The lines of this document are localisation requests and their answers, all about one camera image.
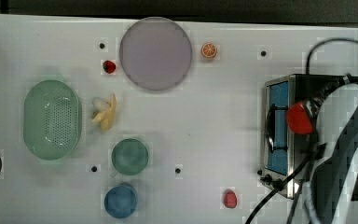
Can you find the red ketchup bottle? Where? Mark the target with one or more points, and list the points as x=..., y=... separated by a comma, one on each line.
x=298, y=120

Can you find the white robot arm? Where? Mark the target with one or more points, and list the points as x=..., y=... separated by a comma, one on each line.
x=328, y=193

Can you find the black toaster oven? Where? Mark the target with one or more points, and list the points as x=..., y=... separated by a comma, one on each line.
x=290, y=90

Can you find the grey round plate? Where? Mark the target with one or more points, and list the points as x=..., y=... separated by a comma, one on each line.
x=155, y=54

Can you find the orange slice toy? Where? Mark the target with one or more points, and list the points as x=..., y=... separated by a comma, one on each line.
x=208, y=50

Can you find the peeled banana toy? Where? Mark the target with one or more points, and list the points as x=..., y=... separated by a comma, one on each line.
x=105, y=112

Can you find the red strawberry toy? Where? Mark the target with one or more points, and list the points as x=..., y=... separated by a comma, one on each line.
x=109, y=67

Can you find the pink strawberry toy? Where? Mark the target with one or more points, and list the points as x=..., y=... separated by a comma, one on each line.
x=230, y=199

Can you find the green oval colander basket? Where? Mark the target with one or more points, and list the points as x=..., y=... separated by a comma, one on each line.
x=52, y=120

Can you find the black oven door handle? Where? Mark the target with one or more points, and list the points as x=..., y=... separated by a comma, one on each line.
x=270, y=128

